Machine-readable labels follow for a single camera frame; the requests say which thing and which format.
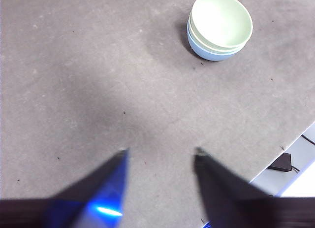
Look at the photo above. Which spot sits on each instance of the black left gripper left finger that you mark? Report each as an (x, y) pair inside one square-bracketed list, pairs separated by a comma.
[(81, 208)]

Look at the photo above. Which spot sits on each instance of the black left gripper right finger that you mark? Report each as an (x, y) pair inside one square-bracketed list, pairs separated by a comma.
[(236, 203)]

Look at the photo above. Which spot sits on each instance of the blue ribbed bowl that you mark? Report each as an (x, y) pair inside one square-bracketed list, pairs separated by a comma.
[(209, 54)]

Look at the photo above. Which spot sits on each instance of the green ribbed bowl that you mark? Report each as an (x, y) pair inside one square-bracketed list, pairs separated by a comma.
[(197, 38), (221, 18)]

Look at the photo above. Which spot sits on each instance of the black adapter box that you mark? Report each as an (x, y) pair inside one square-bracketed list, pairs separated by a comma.
[(281, 164)]

